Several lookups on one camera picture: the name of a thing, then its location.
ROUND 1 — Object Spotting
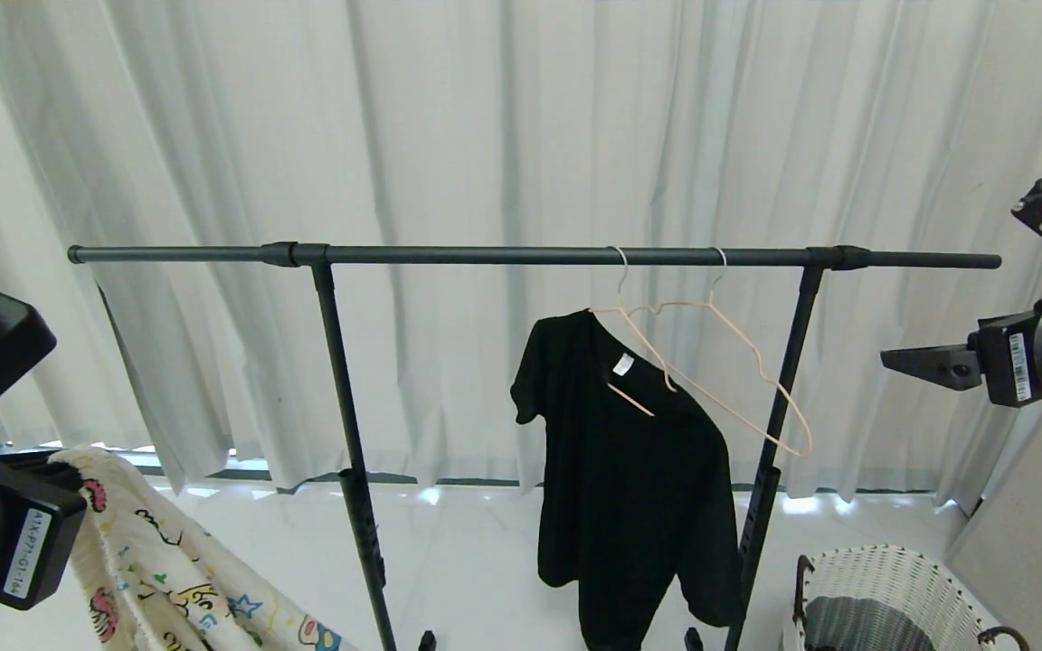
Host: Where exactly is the white curtain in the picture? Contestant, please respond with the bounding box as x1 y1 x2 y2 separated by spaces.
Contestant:
0 0 1042 516

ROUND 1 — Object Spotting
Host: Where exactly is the window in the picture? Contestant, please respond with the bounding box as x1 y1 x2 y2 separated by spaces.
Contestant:
0 440 279 482

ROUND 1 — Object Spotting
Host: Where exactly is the cream printed garment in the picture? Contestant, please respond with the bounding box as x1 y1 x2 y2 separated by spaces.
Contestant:
49 446 359 651

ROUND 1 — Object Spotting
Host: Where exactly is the white laundry basket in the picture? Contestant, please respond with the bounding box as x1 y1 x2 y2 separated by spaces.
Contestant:
783 545 1033 651

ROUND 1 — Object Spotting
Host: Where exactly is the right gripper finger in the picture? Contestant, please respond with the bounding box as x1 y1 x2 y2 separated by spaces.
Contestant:
881 344 983 392

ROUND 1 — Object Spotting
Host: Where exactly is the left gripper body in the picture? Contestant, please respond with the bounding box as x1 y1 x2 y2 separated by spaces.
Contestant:
0 468 88 611

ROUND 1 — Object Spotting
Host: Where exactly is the pink clothes hanger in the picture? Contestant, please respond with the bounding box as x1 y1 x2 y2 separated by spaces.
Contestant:
625 247 815 459
587 246 678 419

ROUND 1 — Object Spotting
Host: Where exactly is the black garment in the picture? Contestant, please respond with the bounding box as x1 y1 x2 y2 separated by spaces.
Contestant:
510 309 744 651

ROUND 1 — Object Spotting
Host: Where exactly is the black clothes rack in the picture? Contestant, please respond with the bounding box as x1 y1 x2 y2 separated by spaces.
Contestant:
67 242 1002 651

